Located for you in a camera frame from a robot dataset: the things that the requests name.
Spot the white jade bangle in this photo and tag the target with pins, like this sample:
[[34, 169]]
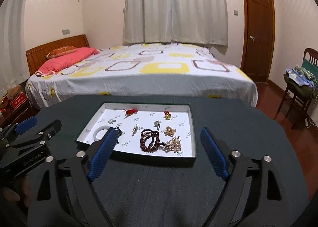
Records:
[[100, 132]]

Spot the brown teddy bear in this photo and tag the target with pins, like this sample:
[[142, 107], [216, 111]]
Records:
[[13, 92]]

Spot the orange cushion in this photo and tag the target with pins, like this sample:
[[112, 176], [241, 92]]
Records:
[[61, 52]]

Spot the red rose gold brooch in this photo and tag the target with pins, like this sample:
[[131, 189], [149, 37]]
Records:
[[167, 115]]

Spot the white window curtain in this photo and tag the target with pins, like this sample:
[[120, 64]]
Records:
[[186, 21]]

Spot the bed with patterned sheet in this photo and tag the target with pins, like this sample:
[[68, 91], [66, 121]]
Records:
[[175, 69]]

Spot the dark bead tassel pendant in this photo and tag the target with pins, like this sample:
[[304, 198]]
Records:
[[118, 130]]

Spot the white tray dark green rim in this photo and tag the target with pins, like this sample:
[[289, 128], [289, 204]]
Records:
[[145, 147]]

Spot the pink pillow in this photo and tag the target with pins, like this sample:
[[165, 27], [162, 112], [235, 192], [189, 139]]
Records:
[[55, 65]]

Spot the red gift box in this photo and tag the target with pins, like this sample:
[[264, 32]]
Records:
[[18, 100]]

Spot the dark wooden nightstand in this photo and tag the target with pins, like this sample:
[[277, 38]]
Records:
[[19, 114]]

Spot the wooden chair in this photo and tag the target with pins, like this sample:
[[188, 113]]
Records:
[[299, 95]]

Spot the brown wooden door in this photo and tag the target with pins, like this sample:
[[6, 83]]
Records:
[[259, 37]]

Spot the silver leaf brooch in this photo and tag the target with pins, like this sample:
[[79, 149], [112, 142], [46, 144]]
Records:
[[135, 129]]

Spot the left hand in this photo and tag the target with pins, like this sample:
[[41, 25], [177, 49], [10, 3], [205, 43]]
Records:
[[21, 191]]

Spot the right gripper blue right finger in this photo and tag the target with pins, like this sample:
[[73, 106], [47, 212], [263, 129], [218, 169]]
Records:
[[266, 204]]

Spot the gold pearl flower brooch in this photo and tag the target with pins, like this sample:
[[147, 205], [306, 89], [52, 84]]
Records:
[[172, 145]]

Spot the wall socket above headboard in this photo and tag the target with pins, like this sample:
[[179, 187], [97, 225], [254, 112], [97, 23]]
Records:
[[66, 31]]

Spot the small pearl flower brooch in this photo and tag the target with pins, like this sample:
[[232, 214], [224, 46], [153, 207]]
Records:
[[111, 121]]

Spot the red tassel charm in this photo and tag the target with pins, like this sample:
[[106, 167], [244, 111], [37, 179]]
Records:
[[130, 112]]

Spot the pile of clothes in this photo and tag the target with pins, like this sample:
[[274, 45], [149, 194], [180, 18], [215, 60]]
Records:
[[304, 76]]

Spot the white side curtain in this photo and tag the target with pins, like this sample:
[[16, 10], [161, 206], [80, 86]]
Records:
[[13, 63]]

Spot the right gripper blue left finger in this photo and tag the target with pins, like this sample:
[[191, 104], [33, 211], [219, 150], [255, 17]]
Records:
[[64, 194]]

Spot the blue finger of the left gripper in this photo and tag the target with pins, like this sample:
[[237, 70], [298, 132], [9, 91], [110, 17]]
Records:
[[41, 138], [12, 131]]

